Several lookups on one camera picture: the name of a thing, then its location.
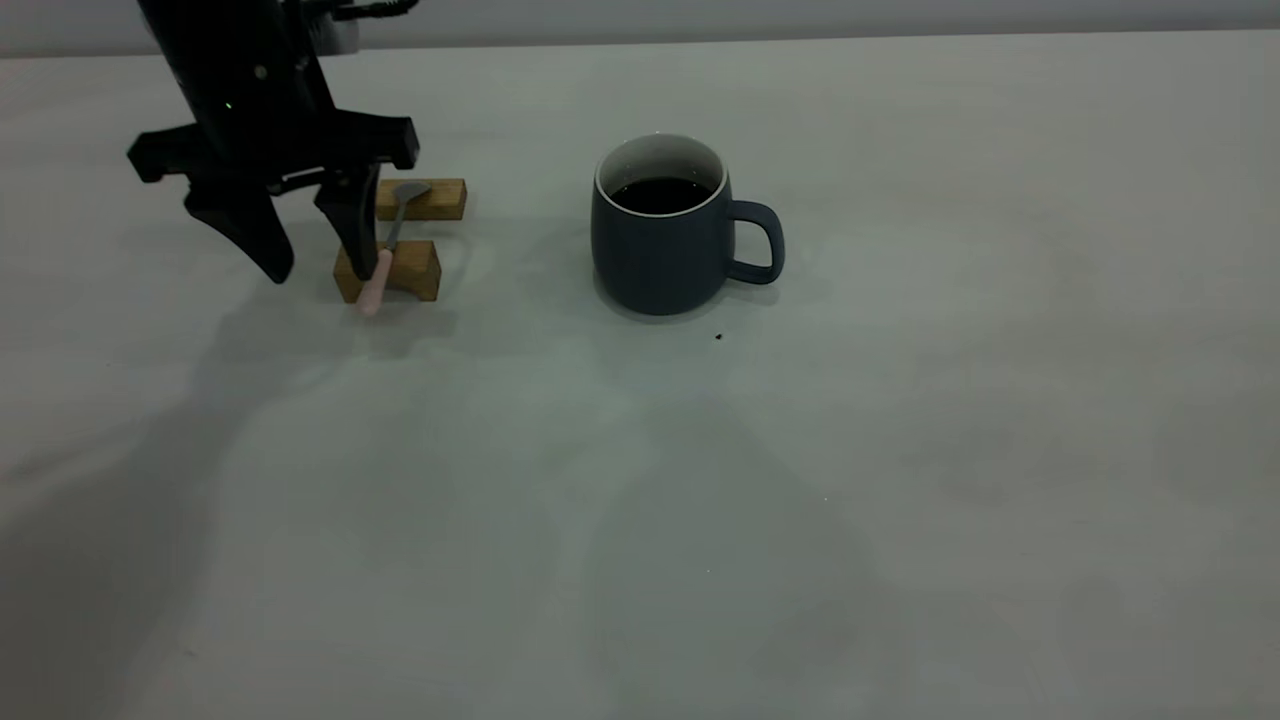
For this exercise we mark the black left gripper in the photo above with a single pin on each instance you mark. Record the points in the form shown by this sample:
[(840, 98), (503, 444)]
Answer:
[(260, 130)]

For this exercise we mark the grey ceramic mug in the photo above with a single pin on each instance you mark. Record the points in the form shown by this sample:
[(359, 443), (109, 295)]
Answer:
[(660, 260)]

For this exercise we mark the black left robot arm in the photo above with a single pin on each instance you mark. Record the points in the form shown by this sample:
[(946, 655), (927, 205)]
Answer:
[(210, 18)]

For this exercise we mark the black coffee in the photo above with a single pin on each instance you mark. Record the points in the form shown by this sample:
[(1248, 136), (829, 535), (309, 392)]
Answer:
[(660, 195)]

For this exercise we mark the wooden block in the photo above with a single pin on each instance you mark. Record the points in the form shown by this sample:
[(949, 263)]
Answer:
[(415, 270), (440, 200)]

